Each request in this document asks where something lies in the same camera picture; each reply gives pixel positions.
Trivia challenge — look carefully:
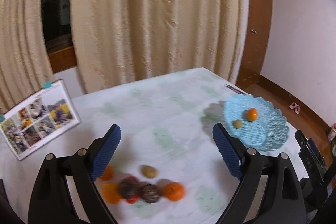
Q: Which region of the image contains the orange tangerine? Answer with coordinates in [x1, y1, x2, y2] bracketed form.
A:
[102, 182, 122, 205]
[99, 165, 114, 181]
[246, 108, 259, 122]
[162, 182, 186, 202]

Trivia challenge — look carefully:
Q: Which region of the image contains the small green-brown fruit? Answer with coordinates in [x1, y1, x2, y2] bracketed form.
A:
[233, 119, 243, 129]

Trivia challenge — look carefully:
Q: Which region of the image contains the dark brown passion fruit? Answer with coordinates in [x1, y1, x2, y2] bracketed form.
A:
[138, 184, 161, 203]

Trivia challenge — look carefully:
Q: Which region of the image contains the tan longan fruit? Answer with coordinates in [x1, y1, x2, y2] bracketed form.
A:
[141, 165, 158, 178]

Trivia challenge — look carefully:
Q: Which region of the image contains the light blue lattice basket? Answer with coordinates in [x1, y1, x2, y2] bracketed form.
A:
[223, 94, 289, 152]

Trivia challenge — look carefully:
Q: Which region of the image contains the pink slippers pair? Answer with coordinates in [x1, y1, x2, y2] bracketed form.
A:
[289, 102, 301, 115]

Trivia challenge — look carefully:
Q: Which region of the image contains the white patterned tablecloth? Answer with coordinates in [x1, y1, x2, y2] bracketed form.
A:
[0, 66, 310, 224]

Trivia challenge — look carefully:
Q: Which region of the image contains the left beige curtain panel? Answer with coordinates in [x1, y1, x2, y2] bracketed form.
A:
[1, 0, 55, 114]

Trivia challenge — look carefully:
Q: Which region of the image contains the brown wooden door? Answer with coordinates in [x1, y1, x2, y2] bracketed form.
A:
[236, 0, 273, 89]

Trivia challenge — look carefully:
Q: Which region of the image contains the metal door knob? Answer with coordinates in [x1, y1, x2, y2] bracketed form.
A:
[249, 29, 259, 35]

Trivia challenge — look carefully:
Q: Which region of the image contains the beige patterned curtain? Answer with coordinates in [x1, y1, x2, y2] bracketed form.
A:
[70, 0, 244, 93]

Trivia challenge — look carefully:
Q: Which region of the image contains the colourful object at wall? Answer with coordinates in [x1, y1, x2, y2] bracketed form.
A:
[327, 123, 336, 141]

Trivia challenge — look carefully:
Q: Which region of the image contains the photo collage frame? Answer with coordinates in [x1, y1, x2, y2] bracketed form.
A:
[1, 79, 81, 161]

